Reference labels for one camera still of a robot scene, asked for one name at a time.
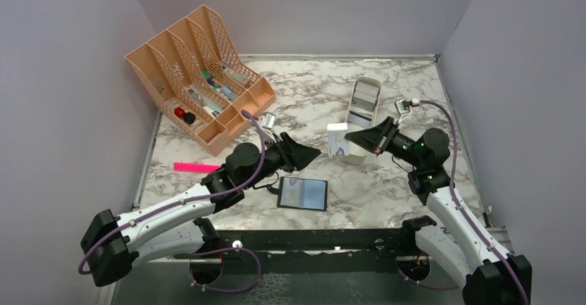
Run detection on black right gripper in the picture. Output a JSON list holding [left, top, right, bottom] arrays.
[[346, 115, 424, 168]]

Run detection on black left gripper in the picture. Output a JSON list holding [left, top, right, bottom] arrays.
[[242, 133, 321, 190]]

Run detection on silver VIP credit card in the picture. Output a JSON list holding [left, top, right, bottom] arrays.
[[280, 178, 303, 207]]

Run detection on black leather card holder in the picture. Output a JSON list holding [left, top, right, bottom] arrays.
[[276, 177, 329, 212]]

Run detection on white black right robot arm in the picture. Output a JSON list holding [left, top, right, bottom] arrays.
[[345, 117, 532, 304]]

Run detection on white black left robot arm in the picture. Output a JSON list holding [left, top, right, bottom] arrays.
[[78, 132, 321, 287]]

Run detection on cream oblong plastic tray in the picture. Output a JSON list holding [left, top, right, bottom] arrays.
[[338, 77, 381, 165]]

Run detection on grey device in organizer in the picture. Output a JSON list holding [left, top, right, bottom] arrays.
[[220, 63, 250, 89]]

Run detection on teal pens in organizer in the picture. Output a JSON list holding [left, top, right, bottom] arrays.
[[202, 71, 238, 101]]

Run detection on pink rectangular bar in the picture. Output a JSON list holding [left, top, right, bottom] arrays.
[[173, 162, 220, 174]]

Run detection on black round item in organizer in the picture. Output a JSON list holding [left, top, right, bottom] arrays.
[[182, 112, 196, 125]]

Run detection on red round item in organizer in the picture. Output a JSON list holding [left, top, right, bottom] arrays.
[[173, 107, 185, 118]]

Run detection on peach plastic file organizer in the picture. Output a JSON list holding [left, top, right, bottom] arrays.
[[125, 6, 276, 156]]

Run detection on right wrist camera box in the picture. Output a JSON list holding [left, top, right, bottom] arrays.
[[394, 98, 413, 124]]

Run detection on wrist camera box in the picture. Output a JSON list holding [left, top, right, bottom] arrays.
[[394, 98, 413, 124], [258, 112, 276, 131]]

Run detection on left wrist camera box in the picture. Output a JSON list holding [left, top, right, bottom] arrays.
[[258, 112, 276, 131]]

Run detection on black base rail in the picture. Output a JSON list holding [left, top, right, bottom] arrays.
[[173, 228, 430, 275]]

